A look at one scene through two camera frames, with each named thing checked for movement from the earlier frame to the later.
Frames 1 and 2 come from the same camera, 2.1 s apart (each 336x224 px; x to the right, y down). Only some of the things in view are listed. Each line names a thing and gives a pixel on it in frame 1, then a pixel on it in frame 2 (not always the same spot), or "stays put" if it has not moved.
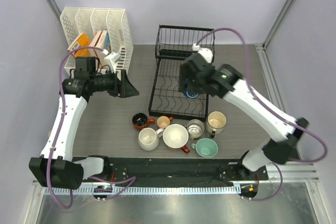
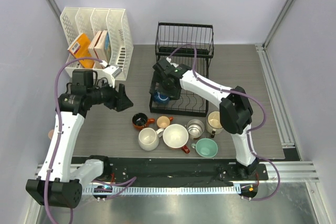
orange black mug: x=140 y=121 stays put
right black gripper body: x=193 y=85 to x=173 y=93
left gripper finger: x=126 y=88 to x=126 y=103
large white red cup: x=176 y=136 stays put
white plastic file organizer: x=76 y=21 stays put
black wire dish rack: x=172 y=44 stays put
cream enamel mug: x=216 y=122 stays put
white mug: x=148 y=138 stays put
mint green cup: x=206 y=147 stays put
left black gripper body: x=115 y=92 to x=114 y=102
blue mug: x=188 y=93 to x=159 y=98
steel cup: x=195 y=128 stays put
